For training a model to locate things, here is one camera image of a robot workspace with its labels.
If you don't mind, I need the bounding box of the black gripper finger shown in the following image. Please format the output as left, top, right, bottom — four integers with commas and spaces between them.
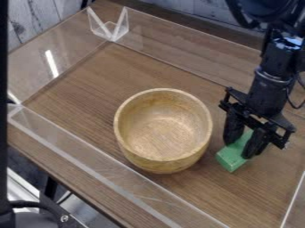
223, 110, 244, 145
242, 128, 270, 159

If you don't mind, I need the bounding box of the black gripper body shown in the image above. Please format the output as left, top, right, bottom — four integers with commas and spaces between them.
219, 68, 295, 149

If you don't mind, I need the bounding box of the green rectangular block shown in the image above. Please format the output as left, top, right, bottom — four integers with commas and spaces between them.
215, 130, 252, 173

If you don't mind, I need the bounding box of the brown wooden bowl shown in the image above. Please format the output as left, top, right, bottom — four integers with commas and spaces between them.
113, 88, 212, 174

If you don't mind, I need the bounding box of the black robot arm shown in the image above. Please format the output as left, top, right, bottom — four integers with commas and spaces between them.
219, 0, 305, 159

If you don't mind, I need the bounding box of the black table leg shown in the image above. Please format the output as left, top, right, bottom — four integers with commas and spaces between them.
44, 177, 58, 200

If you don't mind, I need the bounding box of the clear acrylic tray wall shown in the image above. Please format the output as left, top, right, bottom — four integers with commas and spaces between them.
8, 3, 305, 228

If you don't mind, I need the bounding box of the clear acrylic corner bracket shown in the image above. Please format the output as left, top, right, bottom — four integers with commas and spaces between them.
86, 7, 128, 42

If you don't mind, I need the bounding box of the black metal bracket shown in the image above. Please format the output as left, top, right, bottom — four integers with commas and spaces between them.
37, 195, 89, 228

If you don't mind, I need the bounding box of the black cable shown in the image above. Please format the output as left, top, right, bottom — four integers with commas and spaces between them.
6, 199, 57, 228

